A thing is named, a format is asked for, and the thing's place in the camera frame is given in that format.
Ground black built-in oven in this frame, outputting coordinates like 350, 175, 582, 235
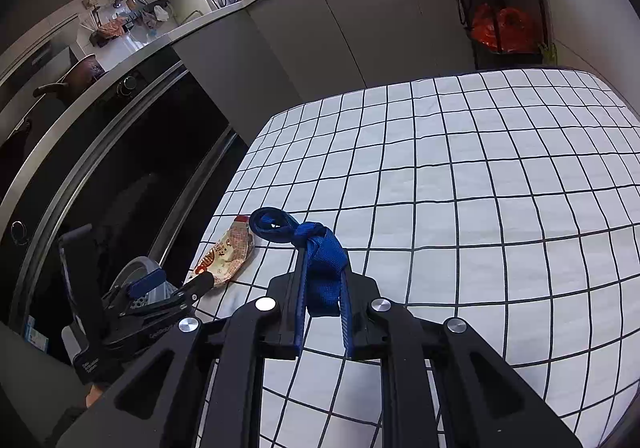
1, 48, 247, 364

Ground white black grid tablecloth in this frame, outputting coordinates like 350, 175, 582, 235
194, 69, 639, 447

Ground person's left hand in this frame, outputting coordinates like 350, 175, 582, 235
85, 385, 103, 408

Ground orange plastic bag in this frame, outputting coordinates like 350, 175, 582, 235
471, 4, 541, 54

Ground brown cooking pot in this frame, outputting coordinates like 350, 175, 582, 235
32, 54, 106, 104

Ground grey kitchen cabinets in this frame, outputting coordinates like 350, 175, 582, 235
172, 0, 474, 142

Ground crumpled red snack wrapper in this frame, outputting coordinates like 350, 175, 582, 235
186, 215, 254, 288

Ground blue ribbon strap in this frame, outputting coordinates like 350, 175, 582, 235
247, 205, 352, 318

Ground grey perforated trash basket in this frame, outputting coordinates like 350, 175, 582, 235
112, 256, 178, 308

